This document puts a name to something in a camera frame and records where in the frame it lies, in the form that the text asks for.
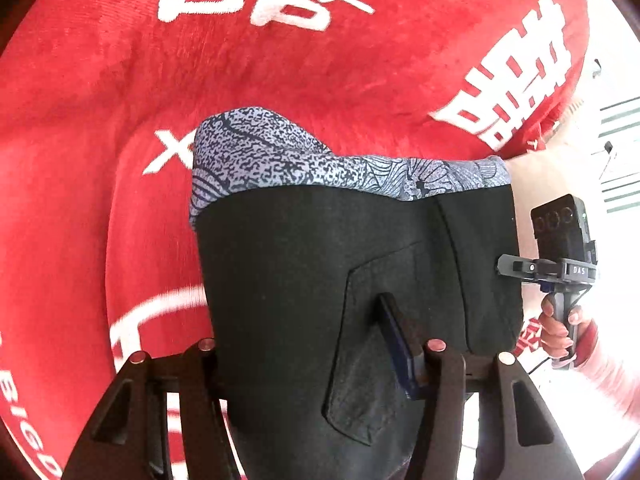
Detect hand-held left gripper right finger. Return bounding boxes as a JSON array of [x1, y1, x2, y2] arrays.
[[375, 292, 587, 480]]

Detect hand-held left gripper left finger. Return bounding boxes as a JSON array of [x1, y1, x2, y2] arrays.
[[60, 338, 242, 480]]

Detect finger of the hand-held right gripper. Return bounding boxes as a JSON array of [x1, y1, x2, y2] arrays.
[[496, 254, 541, 282]]

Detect black pants with patterned waistband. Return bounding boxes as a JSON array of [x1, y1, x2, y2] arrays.
[[189, 106, 526, 480]]

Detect person's right forearm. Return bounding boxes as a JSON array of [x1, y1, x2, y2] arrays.
[[570, 319, 640, 413]]

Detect person's right hand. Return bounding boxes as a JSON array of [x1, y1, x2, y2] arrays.
[[537, 296, 585, 361]]

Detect white green striped board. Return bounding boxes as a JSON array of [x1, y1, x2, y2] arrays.
[[597, 101, 640, 215]]

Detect red printed blanket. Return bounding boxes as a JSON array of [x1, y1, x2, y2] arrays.
[[0, 0, 601, 480]]

